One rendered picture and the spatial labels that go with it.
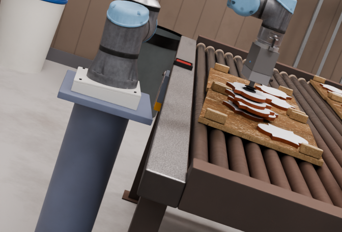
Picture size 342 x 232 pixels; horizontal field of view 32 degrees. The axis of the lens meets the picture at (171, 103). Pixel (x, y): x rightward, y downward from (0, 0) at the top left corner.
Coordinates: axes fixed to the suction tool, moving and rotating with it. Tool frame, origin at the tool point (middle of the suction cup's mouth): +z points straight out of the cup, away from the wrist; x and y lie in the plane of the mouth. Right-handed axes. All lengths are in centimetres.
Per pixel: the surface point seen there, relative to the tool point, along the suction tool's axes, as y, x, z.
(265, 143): -27.8, 1.3, 6.1
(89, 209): -7, 36, 47
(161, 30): 327, -35, 34
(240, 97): -6.0, 4.0, 0.8
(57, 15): 327, 50, 48
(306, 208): -71, 8, 5
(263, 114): -11.7, -2.1, 2.3
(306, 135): -9.1, -18.7, 5.4
